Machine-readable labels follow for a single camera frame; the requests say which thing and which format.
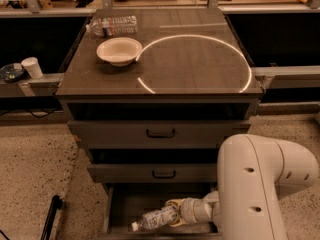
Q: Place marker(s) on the blue labelled plastic bottle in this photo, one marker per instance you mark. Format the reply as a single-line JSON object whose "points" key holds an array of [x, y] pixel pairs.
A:
{"points": [[156, 219]]}

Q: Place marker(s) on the grey middle drawer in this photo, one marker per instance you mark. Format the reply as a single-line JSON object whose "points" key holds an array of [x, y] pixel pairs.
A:
{"points": [[153, 173]]}

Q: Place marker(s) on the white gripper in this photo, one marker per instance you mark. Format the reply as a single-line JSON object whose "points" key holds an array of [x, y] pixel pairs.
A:
{"points": [[190, 211]]}

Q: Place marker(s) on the grey drawer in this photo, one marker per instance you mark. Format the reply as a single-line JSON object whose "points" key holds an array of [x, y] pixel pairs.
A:
{"points": [[153, 173], [155, 134], [127, 202]]}

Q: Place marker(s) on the black floor cable bar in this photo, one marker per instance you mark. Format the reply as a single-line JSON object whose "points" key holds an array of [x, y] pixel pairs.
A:
{"points": [[55, 205]]}

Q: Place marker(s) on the white paper cup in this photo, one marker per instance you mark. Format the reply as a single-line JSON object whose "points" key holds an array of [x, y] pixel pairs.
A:
{"points": [[33, 68]]}

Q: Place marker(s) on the white bowl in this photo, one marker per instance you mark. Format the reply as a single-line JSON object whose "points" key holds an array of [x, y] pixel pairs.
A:
{"points": [[119, 51]]}

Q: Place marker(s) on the clear plastic water bottle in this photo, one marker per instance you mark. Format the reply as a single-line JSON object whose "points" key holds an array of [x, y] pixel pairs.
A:
{"points": [[112, 26]]}

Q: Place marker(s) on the grey drawer cabinet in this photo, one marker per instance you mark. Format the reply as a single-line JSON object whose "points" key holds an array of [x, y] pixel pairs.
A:
{"points": [[191, 69]]}

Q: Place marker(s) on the grey top drawer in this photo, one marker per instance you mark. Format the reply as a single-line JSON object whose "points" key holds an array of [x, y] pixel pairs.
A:
{"points": [[155, 134]]}

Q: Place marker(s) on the grey bottom drawer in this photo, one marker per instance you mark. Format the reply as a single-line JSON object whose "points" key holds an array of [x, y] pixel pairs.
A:
{"points": [[127, 202]]}

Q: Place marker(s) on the dark small plate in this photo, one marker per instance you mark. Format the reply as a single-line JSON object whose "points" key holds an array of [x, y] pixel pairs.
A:
{"points": [[12, 72]]}

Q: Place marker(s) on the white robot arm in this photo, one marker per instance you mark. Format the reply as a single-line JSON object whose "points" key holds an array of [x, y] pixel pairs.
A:
{"points": [[253, 174]]}

